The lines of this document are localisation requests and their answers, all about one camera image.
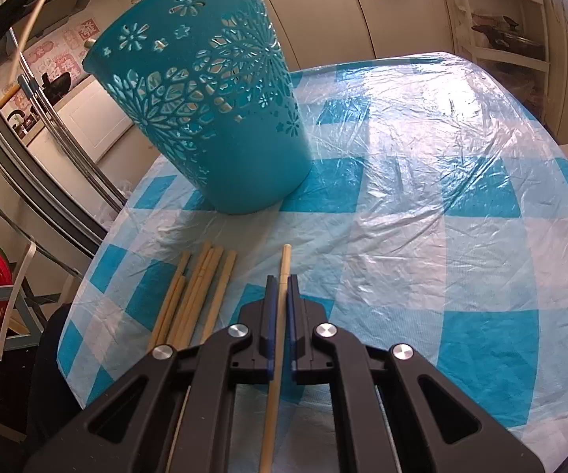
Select black chair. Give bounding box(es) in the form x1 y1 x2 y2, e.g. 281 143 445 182
25 303 85 454

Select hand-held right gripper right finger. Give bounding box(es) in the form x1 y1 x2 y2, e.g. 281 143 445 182
286 273 544 473

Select white shelf rack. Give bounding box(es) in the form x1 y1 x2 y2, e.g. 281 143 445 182
441 0 552 126

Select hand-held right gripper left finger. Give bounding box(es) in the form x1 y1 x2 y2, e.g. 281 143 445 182
22 276 280 473

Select light blue frame rack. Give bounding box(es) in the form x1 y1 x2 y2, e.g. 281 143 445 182
0 241 43 353

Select blue white checkered tablecloth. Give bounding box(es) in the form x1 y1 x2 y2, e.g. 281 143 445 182
57 50 568 473

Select pink wall stickers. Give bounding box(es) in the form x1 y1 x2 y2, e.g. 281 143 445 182
22 17 101 90

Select teal perforated plastic basket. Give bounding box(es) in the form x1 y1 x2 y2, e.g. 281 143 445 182
83 0 313 215

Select metal mop poles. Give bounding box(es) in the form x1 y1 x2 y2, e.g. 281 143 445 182
0 73 124 210

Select pile of bamboo chopsticks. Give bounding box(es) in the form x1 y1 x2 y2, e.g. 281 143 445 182
147 241 238 473

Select dark kettle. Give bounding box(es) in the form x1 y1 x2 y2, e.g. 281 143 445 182
7 110 31 138

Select white kitchen cabinets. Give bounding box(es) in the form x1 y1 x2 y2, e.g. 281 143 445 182
28 0 455 163

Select dark pot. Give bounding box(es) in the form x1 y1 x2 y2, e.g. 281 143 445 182
471 15 546 60

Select black wok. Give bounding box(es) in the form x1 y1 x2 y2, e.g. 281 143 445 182
41 71 74 100

